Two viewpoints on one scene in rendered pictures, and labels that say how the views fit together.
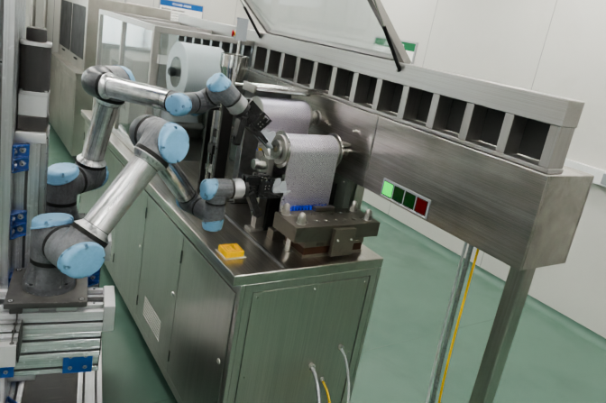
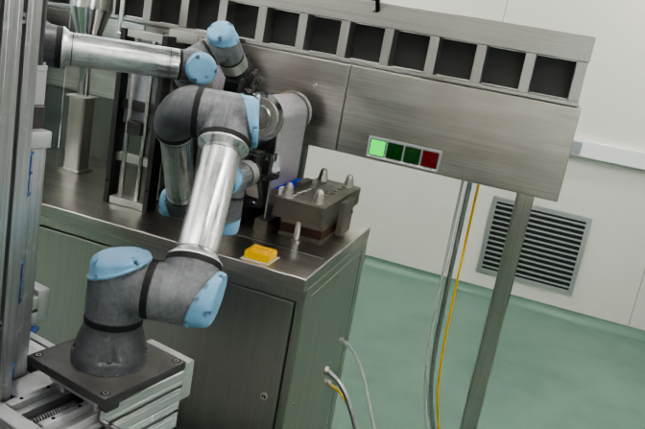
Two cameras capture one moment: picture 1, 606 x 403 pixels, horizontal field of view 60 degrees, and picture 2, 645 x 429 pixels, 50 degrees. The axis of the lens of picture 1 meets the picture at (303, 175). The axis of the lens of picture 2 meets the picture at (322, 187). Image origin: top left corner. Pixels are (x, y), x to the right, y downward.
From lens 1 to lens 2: 126 cm
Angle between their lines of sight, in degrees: 37
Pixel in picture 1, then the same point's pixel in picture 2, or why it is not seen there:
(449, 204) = (466, 152)
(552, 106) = (578, 44)
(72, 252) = (214, 291)
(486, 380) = (498, 319)
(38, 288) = (125, 365)
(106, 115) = not seen: hidden behind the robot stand
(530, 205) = (564, 138)
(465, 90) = (475, 31)
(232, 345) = (293, 368)
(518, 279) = (525, 213)
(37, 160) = (39, 175)
